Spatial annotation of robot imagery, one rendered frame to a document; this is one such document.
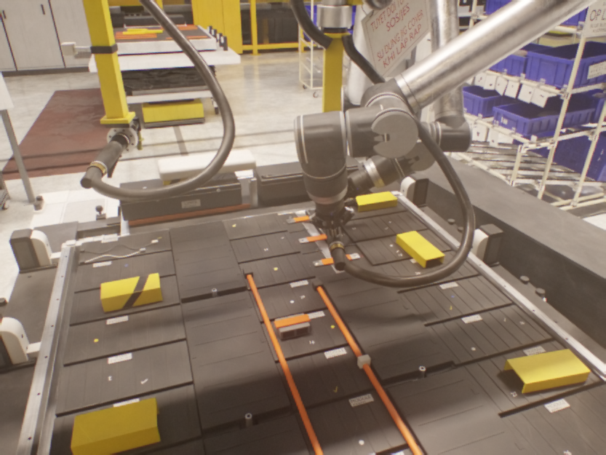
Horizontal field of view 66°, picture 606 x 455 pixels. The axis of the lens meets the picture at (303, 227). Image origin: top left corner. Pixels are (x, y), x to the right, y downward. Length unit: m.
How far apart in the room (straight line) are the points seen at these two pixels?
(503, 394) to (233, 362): 0.59
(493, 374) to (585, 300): 0.84
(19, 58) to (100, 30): 8.93
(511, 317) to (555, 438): 0.36
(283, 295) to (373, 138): 0.52
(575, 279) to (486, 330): 0.72
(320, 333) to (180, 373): 0.34
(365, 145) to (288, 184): 0.80
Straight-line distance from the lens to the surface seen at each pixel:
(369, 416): 1.03
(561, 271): 1.96
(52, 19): 10.16
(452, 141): 1.71
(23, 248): 1.83
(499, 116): 3.91
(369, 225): 1.65
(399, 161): 1.51
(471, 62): 1.18
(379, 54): 1.54
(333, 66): 1.34
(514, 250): 2.07
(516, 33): 1.20
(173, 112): 6.20
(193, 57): 1.27
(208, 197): 1.73
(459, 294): 1.38
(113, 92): 1.48
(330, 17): 1.31
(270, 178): 1.76
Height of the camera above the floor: 1.81
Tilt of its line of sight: 30 degrees down
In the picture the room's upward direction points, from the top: straight up
